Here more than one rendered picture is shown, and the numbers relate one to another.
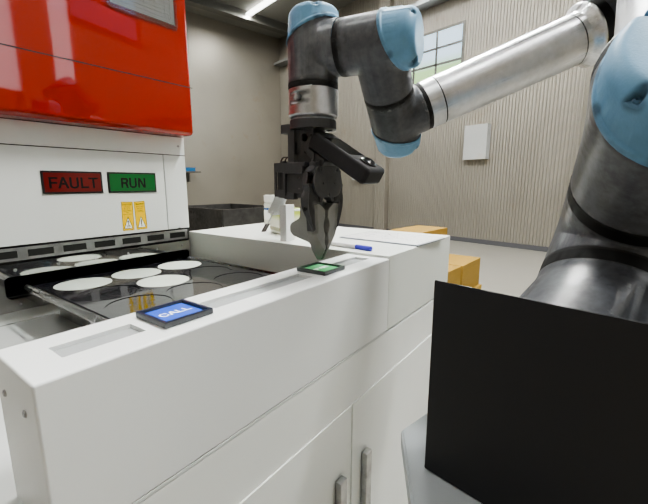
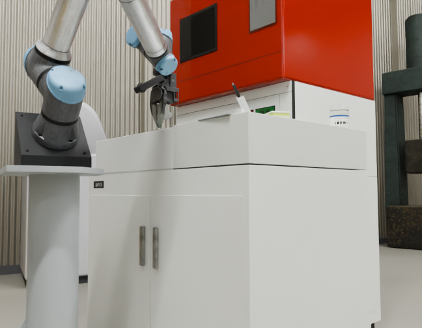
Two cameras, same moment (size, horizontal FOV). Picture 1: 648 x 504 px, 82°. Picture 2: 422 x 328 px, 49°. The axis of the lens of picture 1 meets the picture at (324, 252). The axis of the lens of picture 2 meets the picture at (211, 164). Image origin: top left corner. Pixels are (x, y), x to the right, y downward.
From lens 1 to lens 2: 1.99 m
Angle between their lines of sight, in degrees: 103
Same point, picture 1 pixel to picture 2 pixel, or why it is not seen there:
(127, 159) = (264, 100)
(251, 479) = (118, 191)
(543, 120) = not seen: outside the picture
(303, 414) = (132, 182)
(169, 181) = (282, 109)
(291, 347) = (129, 153)
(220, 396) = (114, 159)
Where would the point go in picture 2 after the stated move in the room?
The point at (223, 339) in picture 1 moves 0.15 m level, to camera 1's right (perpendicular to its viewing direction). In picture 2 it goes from (114, 143) to (98, 138)
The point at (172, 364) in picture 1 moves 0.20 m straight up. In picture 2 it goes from (107, 145) to (108, 97)
